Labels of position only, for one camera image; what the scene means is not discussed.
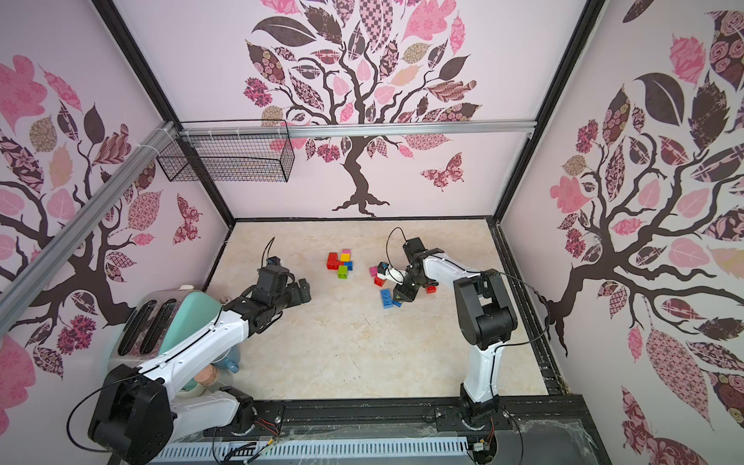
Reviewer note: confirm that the blue mug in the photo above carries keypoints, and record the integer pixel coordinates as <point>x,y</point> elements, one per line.
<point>230,360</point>

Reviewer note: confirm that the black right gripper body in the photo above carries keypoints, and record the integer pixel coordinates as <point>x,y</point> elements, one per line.
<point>406,285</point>

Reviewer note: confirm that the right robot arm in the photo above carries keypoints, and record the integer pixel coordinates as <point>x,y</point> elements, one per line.
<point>484,313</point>

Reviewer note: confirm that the long blue lego brick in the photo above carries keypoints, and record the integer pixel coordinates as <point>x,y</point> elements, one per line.
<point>387,298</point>

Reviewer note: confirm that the aluminium frame bar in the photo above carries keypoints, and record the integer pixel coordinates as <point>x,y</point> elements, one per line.
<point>367,130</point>
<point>20,294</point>

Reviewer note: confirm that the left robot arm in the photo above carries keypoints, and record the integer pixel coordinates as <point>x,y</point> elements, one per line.
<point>174,372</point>

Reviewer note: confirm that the black wire basket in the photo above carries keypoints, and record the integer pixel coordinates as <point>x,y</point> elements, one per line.
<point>242,150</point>

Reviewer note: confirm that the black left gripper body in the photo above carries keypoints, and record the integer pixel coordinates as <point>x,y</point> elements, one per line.
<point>282,301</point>

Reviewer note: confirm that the cork lid jar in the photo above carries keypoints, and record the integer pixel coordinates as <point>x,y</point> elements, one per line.
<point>211,377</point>

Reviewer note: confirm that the aluminium frame bar left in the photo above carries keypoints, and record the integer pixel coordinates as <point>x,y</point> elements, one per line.
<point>20,294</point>

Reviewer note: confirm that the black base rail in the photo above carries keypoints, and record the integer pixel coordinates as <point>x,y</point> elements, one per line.
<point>285,417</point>

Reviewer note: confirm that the white slotted cable duct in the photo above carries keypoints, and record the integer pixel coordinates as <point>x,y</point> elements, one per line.
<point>306,451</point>

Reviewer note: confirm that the aluminium frame bar back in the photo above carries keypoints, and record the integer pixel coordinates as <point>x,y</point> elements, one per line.
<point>367,130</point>

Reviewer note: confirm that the mint green toaster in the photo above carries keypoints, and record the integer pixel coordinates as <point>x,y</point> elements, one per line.
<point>161,321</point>

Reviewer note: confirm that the long red lego brick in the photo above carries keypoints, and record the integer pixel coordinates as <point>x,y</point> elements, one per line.
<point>333,262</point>

